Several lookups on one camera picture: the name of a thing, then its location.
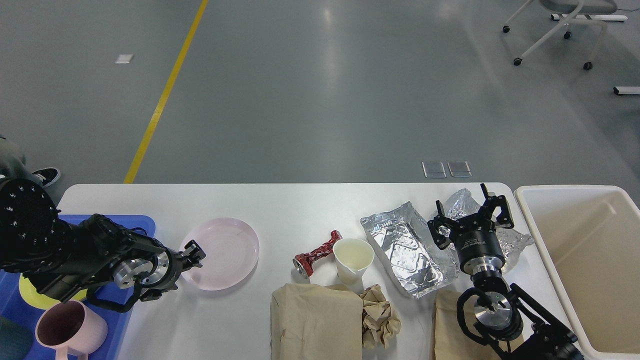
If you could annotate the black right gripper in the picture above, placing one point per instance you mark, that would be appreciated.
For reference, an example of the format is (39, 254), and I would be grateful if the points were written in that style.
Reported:
(475, 237)

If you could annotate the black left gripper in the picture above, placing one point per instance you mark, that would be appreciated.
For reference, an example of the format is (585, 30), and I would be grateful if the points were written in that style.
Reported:
(158, 274)

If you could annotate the pink plate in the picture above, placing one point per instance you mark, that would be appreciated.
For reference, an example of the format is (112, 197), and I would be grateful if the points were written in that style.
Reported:
(231, 248)

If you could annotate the pink mug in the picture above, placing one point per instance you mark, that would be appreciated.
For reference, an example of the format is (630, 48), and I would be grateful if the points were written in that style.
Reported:
(71, 329)

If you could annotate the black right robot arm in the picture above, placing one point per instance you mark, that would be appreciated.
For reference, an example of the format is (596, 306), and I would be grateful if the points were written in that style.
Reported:
(492, 312)

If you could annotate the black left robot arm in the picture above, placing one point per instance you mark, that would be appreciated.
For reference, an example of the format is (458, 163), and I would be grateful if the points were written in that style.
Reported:
(60, 258)

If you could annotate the crumpled clear plastic wrap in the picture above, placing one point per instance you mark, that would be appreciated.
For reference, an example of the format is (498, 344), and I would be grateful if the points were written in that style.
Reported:
(511, 241)

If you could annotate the clear floor plate right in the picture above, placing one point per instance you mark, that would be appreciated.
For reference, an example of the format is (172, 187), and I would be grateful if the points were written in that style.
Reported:
(459, 169)

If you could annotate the clear floor plate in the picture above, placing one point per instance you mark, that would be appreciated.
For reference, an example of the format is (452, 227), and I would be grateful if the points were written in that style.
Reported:
(459, 169)
(434, 170)

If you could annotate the aluminium foil tray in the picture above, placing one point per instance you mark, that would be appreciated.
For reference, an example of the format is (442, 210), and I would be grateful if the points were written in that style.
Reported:
(403, 243)

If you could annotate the clear floor plate left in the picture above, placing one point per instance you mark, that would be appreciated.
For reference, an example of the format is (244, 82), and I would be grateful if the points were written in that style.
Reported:
(434, 170)

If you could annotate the crushed red can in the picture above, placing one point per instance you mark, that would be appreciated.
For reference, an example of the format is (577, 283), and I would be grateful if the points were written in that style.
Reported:
(303, 262)

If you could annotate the brown paper bag right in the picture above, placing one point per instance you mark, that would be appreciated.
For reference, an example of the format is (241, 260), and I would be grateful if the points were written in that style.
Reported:
(449, 342)

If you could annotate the beige plastic bin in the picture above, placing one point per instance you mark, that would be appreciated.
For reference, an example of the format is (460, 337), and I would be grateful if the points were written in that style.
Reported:
(588, 237)

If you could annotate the white paper cup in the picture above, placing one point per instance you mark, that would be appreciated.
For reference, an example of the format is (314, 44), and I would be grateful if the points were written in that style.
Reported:
(353, 256)

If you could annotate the crumpled brown paper ball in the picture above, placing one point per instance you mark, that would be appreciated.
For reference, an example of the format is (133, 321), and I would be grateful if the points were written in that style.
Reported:
(380, 319)

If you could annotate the large brown paper bag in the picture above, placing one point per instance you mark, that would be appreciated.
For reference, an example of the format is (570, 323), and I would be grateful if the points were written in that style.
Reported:
(315, 322)

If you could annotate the black sneaker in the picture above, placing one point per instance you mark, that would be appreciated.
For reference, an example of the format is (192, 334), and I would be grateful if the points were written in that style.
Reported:
(47, 176)

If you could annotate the yellow plate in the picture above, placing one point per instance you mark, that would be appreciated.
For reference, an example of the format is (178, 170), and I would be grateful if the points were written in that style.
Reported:
(29, 294)

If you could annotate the blue plastic tray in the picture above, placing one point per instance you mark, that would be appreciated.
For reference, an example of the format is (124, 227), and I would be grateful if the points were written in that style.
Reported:
(13, 306)

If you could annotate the white furniture foot bar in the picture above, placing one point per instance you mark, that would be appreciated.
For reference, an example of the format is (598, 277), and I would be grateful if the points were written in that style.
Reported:
(626, 90)

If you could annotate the white floor tape patch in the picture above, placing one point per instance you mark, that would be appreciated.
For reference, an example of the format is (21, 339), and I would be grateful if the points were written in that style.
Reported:
(123, 59)

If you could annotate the white office chair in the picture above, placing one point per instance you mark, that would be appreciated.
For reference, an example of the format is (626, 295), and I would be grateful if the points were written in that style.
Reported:
(575, 12)

